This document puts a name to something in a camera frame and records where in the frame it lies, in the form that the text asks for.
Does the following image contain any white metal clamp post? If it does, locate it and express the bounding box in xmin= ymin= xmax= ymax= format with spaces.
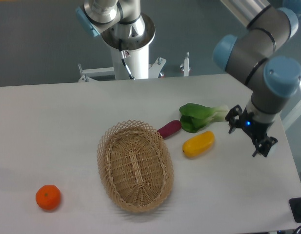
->
xmin=180 ymin=52 xmax=191 ymax=77

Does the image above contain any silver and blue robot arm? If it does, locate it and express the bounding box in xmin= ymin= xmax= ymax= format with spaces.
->
xmin=76 ymin=0 xmax=301 ymax=156

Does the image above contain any green leafy vegetable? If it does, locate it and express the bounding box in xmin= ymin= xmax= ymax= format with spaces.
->
xmin=179 ymin=103 xmax=229 ymax=133

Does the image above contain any purple sweet potato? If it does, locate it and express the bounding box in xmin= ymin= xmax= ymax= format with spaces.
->
xmin=158 ymin=120 xmax=181 ymax=139

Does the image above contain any black device at table edge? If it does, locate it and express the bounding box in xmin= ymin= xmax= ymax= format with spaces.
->
xmin=289 ymin=197 xmax=301 ymax=223

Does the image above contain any white metal frame bracket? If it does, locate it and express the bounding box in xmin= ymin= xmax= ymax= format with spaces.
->
xmin=78 ymin=57 xmax=167 ymax=82

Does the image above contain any black cable on pedestal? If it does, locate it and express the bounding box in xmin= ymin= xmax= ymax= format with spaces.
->
xmin=118 ymin=38 xmax=135 ymax=80

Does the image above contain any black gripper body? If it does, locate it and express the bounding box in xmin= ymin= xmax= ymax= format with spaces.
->
xmin=238 ymin=111 xmax=274 ymax=144

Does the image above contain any yellow mango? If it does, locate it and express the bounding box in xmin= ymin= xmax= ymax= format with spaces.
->
xmin=182 ymin=131 xmax=215 ymax=158

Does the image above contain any woven wicker basket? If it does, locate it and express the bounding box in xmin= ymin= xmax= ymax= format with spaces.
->
xmin=97 ymin=120 xmax=174 ymax=213

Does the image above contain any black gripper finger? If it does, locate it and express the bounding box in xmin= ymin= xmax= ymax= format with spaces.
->
xmin=225 ymin=105 xmax=242 ymax=133
xmin=252 ymin=136 xmax=278 ymax=157

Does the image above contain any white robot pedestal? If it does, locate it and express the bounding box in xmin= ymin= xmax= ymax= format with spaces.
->
xmin=101 ymin=13 xmax=155 ymax=80

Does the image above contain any orange tangerine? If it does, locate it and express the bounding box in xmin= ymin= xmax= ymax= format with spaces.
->
xmin=35 ymin=185 xmax=61 ymax=211

